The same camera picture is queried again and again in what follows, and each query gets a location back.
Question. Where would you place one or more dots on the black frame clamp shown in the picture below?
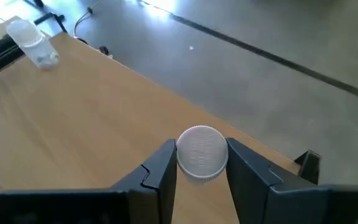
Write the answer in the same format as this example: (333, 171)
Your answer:
(45, 19)

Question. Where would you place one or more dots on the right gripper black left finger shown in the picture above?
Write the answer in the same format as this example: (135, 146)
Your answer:
(157, 186)

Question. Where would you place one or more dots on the clear medicine bottle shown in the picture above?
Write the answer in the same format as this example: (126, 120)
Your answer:
(34, 46)

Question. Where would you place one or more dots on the wooden shelf with black frame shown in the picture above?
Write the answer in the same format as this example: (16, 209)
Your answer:
(73, 124)

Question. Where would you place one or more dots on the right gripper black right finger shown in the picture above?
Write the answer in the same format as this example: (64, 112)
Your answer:
(250, 193)

